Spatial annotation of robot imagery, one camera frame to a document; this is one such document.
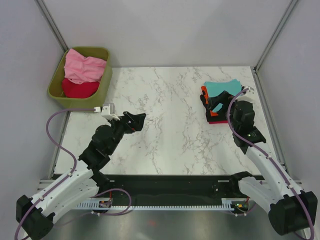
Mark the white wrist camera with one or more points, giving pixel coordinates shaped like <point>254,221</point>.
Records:
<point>248,95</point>
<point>107,111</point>

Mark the folded black t shirt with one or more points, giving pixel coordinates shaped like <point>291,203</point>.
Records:
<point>220,117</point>

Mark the folded orange t shirt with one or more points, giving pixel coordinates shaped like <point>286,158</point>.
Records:
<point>212,114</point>

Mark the white slotted cable duct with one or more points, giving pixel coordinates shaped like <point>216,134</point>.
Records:
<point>98,205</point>

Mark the pink t shirt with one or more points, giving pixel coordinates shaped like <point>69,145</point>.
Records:
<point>79,69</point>

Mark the folded teal t shirt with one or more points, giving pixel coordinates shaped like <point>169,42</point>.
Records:
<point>215,88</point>

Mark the left aluminium frame post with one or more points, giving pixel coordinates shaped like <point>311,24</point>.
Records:
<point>51,23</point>

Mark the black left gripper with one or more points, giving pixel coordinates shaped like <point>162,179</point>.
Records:
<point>136,121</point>

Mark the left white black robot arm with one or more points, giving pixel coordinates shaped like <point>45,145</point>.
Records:
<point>37,215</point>

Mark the right aluminium frame post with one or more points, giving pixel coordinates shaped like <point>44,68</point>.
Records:
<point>276,33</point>

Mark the aluminium frame post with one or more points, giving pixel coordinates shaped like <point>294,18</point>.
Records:
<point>51,23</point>
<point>276,33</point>

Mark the olive green plastic bin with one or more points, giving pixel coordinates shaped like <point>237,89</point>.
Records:
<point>55,90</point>

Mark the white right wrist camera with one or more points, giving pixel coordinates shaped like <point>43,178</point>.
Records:
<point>248,95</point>

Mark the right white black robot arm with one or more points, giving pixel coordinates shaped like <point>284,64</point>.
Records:
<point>290,209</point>

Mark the folded magenta t shirt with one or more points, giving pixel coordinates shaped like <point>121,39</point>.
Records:
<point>218,122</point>

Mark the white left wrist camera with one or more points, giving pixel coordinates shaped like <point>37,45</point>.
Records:
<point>107,111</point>

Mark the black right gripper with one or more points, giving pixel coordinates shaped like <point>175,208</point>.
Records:
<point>224,97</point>

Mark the red t shirt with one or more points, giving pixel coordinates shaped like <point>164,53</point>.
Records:
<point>79,91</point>

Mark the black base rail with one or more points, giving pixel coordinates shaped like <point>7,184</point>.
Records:
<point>171,190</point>

